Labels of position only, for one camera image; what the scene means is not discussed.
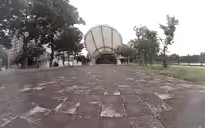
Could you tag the pale arched shell canopy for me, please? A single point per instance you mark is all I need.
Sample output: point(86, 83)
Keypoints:
point(102, 38)

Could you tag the chequered stone paved plaza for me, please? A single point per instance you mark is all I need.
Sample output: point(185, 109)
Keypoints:
point(96, 96)

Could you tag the cluster of bushy trees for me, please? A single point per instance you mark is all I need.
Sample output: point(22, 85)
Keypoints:
point(146, 45)

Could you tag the pale building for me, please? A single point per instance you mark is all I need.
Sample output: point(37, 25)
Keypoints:
point(45, 58)

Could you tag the group of large dark trees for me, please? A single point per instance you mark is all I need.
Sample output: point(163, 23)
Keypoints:
point(46, 20)

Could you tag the small slender tree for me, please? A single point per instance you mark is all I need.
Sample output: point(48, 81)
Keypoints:
point(169, 30)

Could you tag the long dark railing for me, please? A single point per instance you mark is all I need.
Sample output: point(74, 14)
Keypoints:
point(193, 59)

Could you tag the grass strip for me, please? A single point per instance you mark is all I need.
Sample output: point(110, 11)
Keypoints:
point(193, 73)

